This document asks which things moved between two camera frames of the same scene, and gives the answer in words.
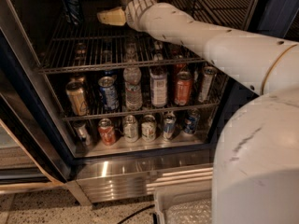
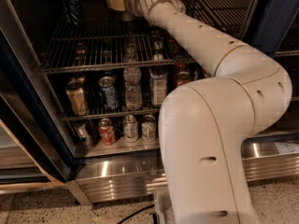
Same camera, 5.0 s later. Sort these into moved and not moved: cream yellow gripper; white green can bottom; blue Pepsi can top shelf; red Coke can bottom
Moved: cream yellow gripper
Not moved: blue Pepsi can top shelf; red Coke can bottom; white green can bottom
